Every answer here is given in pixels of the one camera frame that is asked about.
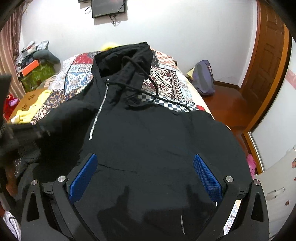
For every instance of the brown wooden door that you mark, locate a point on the brown wooden door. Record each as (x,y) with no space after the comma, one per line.
(268,64)

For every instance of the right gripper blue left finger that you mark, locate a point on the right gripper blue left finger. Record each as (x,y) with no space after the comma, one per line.
(69,189)

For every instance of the red plush toy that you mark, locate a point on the red plush toy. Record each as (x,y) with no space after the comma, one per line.
(10,104)

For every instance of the white plastic cabinet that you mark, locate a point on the white plastic cabinet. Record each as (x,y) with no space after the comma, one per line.
(278,184)

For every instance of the wall mounted black monitor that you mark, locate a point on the wall mounted black monitor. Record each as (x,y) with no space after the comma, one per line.
(107,7)

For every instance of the black zip hoodie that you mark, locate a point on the black zip hoodie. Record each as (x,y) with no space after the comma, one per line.
(145,186)

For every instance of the patchwork patterned bedspread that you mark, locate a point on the patchwork patterned bedspread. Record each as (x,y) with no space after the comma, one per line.
(175,91)

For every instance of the dark grey neck pillow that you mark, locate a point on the dark grey neck pillow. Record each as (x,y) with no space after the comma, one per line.
(46,55)

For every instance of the purple grey backpack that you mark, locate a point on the purple grey backpack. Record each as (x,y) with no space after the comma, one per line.
(203,79)

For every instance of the striped pink curtain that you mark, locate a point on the striped pink curtain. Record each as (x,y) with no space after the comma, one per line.
(10,37)

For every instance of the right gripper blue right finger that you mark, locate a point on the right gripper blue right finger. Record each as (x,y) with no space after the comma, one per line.
(223,191)

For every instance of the orange box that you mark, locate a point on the orange box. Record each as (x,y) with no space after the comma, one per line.
(29,68)

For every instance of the brown cardboard box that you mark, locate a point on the brown cardboard box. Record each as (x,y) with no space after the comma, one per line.
(29,99)

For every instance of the yellow printed garment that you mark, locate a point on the yellow printed garment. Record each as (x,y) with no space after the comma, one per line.
(27,116)

